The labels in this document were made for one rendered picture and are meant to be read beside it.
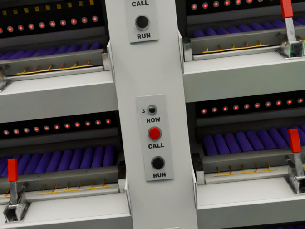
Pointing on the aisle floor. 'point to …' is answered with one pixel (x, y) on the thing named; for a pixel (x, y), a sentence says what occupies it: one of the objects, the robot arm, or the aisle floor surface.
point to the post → (180, 122)
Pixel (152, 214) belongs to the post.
